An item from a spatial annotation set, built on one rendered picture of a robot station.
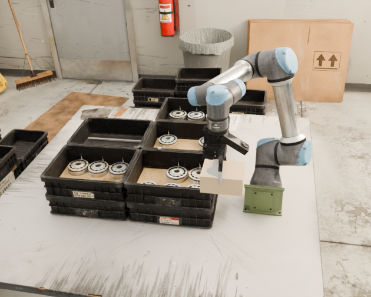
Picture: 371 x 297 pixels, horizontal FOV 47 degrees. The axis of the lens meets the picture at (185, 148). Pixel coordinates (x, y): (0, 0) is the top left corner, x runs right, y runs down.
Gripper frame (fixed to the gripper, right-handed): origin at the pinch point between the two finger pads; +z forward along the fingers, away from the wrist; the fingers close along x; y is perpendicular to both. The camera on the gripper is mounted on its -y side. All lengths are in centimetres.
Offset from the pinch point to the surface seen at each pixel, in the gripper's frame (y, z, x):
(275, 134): -19, 40, -103
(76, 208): 71, 33, -9
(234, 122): 8, 40, -114
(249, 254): -11.3, 39.9, 1.3
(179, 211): 20.8, 29.8, -9.9
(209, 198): 7.5, 22.3, -12.1
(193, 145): 24, 27, -61
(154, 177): 38, 27, -30
